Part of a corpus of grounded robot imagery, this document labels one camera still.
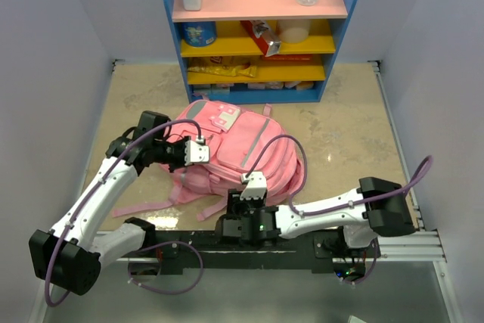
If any pink student backpack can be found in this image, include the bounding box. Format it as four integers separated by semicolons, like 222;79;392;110
112;100;305;221

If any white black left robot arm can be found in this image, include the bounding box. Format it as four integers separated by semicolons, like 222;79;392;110
29;111;189;306

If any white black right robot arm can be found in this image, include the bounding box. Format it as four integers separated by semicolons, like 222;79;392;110
215;177;417;257

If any yellow chips bag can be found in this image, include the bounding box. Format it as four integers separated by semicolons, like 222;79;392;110
188;56;257;78

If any blue cartoon can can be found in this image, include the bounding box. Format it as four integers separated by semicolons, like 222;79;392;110
182;21;217;48

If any blue pink yellow shelf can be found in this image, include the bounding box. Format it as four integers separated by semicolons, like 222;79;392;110
163;0;358;104

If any red silver snack box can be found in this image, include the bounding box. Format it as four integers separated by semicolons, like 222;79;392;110
240;20;281;57

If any white translucent cup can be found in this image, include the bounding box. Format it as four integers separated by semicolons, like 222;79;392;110
277;19;312;44

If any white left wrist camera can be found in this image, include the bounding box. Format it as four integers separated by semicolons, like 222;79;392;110
185;136;210;166

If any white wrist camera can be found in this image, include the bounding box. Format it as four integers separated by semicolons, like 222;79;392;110
240;171;268;200
185;136;210;166

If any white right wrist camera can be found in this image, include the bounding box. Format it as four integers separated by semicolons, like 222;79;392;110
240;171;268;200

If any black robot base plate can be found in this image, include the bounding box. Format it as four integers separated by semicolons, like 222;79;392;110
124;228;380;275

